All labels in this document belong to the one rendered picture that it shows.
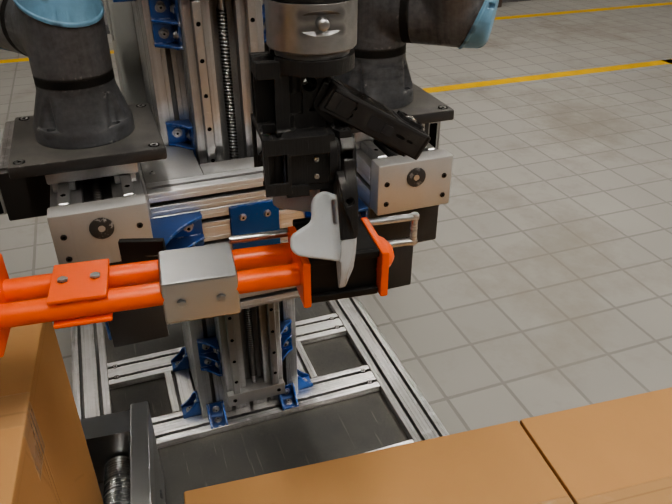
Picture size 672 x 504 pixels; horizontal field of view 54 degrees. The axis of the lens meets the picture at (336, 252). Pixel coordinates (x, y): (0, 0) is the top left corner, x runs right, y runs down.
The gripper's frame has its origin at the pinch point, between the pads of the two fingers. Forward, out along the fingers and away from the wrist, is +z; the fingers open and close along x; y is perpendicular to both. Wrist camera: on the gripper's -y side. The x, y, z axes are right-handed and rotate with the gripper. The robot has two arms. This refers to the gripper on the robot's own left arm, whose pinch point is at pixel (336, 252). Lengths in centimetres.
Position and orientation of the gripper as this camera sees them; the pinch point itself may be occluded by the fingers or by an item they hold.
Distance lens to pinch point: 65.4
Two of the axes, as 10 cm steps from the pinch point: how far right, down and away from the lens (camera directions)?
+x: 2.5, 5.0, -8.3
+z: 0.0, 8.6, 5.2
